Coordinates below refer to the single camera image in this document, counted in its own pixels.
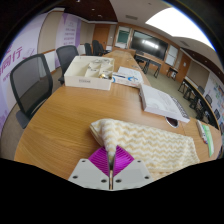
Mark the white flat box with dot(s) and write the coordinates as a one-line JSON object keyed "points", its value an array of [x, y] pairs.
{"points": [[156, 101]]}

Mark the wooden desk with black legs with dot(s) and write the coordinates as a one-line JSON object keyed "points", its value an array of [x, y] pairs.
{"points": [[146, 60]]}

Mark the cream chevron towel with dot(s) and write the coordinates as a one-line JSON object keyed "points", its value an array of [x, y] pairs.
{"points": [[150, 143]]}

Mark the brown wooden door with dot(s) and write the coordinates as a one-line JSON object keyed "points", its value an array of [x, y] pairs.
{"points": [[182, 66], [101, 33]]}

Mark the black chair behind desk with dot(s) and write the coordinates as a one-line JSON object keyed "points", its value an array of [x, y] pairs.
{"points": [[140, 52]]}

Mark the large purple wall banner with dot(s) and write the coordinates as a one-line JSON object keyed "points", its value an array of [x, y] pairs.
{"points": [[13, 63]]}

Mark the colourful wall poster collage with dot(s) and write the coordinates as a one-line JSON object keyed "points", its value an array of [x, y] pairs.
{"points": [[216, 93]]}

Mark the white ceiling light panel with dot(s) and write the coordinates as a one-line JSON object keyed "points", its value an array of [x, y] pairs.
{"points": [[180, 28]]}

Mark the row of black chairs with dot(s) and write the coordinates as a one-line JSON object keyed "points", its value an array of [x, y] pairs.
{"points": [[96, 46], [208, 100]]}

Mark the large black wall screen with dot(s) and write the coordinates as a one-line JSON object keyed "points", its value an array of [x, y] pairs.
{"points": [[148, 45]]}

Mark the white paper sheet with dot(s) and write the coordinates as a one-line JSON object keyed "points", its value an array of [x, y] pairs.
{"points": [[131, 70]]}

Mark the small wooden side desk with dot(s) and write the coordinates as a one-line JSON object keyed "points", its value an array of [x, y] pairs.
{"points": [[172, 69]]}

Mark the whiteboard with green sheet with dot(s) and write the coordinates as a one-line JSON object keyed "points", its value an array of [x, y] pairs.
{"points": [[122, 36]]}

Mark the white open cardboard box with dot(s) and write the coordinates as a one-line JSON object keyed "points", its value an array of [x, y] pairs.
{"points": [[83, 80]]}

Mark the white marker box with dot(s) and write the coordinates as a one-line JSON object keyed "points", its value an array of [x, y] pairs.
{"points": [[200, 128]]}

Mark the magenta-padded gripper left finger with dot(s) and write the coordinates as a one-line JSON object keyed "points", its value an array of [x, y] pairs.
{"points": [[100, 160]]}

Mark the blue marker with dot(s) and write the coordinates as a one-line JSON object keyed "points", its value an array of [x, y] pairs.
{"points": [[204, 138]]}

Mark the black mesh office chair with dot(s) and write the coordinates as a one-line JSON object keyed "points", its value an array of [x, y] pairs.
{"points": [[66, 56], [31, 83]]}

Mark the white and blue packet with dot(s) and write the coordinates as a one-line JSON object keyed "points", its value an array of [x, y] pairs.
{"points": [[125, 80]]}

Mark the narrow purple wall banner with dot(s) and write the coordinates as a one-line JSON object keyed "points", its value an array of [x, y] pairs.
{"points": [[68, 33]]}

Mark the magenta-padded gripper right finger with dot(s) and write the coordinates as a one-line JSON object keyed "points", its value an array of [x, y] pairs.
{"points": [[121, 160]]}

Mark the plain white whiteboard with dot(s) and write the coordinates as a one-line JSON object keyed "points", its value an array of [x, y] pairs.
{"points": [[171, 55]]}

